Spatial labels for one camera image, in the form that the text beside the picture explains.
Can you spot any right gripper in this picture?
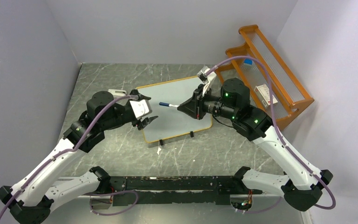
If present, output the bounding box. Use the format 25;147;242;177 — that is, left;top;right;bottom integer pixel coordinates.
178;84;237;120

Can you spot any blue whiteboard marker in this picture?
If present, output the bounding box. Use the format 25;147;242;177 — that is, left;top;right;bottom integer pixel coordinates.
159;102;179;108

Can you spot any yellow framed whiteboard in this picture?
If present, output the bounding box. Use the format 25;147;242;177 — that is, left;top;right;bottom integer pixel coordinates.
137;76;213;143

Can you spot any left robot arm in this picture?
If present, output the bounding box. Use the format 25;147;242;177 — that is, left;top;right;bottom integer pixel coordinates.
0;89;154;224

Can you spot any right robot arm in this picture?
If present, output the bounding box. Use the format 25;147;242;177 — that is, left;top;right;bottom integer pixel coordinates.
177;78;333;211

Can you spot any white whiteboard eraser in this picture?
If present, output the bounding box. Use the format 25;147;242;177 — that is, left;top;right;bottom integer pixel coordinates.
108;89;127;98

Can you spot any white red box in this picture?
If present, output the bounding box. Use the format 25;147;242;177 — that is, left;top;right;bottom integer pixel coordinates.
254;84;278;108

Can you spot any blue white small object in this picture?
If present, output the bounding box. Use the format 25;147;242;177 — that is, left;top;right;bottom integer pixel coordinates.
243;59;253;67

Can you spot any orange wooden rack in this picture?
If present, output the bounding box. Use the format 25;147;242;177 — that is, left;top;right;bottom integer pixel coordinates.
216;25;314;130

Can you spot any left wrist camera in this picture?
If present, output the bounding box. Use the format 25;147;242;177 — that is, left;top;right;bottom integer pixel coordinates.
130;99;152;119

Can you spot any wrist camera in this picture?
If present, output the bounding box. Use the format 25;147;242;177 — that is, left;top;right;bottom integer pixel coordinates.
197;66;217;97
130;99;152;119

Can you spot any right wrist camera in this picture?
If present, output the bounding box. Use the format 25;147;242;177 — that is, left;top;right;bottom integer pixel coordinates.
197;66;217;97

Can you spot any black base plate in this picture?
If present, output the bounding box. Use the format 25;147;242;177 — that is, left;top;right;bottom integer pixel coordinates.
95;175;262;206

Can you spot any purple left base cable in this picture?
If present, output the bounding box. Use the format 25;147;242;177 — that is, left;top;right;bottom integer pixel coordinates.
89;190;139;217

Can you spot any aluminium rail frame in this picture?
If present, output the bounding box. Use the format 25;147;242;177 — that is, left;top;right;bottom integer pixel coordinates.
45;193;312;224

